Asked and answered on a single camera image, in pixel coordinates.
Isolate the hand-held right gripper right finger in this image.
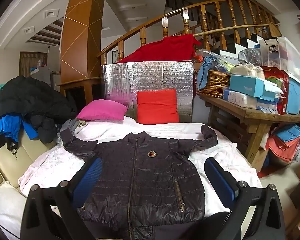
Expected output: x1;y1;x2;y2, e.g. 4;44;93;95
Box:
204;157;287;240

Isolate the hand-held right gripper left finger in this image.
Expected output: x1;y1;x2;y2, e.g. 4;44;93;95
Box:
20;156;104;240

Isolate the black quilted jacket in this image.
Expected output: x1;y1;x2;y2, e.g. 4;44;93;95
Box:
61;124;230;240

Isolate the blue jacket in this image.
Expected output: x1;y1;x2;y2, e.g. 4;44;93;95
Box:
0;97;39;143

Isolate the white fleece blanket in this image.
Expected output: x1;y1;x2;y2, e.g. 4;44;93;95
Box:
0;116;263;240

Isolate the cream sofa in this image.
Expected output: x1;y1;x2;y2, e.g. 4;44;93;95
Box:
0;120;63;198

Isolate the grey garment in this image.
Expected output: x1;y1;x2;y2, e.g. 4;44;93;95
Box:
56;118;88;138

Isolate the black puffer coat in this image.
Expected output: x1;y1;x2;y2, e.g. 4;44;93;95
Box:
0;76;77;144

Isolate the pink pillow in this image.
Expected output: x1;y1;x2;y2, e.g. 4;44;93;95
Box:
76;99;129;121

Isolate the stack of red bags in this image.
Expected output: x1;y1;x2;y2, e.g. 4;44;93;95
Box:
267;124;300;163

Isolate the white tissue pack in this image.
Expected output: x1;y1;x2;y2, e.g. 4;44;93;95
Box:
223;87;258;110

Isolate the wicker basket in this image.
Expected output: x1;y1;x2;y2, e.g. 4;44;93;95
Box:
194;69;232;99

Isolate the red pillow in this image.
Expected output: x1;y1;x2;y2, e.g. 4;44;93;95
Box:
136;89;180;125

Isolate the light blue cardboard box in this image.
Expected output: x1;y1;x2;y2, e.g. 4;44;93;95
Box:
229;74;283;102

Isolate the blue cloth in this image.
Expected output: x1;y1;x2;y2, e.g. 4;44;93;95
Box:
197;56;224;90

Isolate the blue storage bin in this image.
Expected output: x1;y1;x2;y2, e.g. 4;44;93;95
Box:
286;76;300;115

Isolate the beige plastic bag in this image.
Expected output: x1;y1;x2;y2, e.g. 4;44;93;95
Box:
231;64;265;80

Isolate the red gift box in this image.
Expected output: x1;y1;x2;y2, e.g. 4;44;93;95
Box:
261;66;290;115

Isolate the silver foil insulation panel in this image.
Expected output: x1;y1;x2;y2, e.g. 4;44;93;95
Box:
101;60;194;123

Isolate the clear plastic storage box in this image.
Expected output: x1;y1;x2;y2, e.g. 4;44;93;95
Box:
259;36;300;82

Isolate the red cloth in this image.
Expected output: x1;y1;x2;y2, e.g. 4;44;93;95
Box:
116;33;202;63

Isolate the wooden column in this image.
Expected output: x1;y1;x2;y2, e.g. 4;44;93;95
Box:
57;0;108;105

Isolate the wooden stair railing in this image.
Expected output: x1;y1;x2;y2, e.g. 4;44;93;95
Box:
97;0;283;65

